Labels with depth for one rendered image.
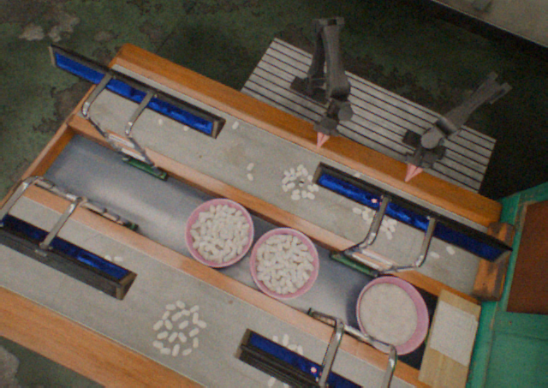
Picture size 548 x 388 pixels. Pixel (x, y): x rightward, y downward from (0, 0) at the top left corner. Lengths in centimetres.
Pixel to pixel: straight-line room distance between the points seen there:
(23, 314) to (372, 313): 124
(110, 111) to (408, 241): 138
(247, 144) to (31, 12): 220
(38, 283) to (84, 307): 19
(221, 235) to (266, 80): 81
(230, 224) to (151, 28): 191
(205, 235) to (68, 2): 233
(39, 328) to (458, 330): 147
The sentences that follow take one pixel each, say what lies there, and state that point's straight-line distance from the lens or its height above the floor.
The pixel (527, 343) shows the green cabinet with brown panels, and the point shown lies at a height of 99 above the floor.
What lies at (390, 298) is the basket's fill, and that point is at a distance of 145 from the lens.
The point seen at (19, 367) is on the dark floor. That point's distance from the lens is 242.
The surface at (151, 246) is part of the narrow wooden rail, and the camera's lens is 138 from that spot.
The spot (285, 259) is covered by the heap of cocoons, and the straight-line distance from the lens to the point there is 135.
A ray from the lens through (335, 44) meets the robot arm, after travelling 133.
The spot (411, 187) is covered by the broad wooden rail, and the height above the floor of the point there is 76.
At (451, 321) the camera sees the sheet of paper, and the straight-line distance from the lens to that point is 149.
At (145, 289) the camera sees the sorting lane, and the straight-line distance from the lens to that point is 139.
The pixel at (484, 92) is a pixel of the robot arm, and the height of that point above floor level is 108.
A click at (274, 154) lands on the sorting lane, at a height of 74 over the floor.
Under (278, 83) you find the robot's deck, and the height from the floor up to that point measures 67.
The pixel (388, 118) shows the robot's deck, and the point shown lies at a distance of 174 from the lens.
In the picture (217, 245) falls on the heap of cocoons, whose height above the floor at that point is 72.
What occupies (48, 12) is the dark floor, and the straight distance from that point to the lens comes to 323.
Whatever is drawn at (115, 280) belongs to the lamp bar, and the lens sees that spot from 104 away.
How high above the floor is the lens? 208
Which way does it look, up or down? 71 degrees down
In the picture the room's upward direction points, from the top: 11 degrees clockwise
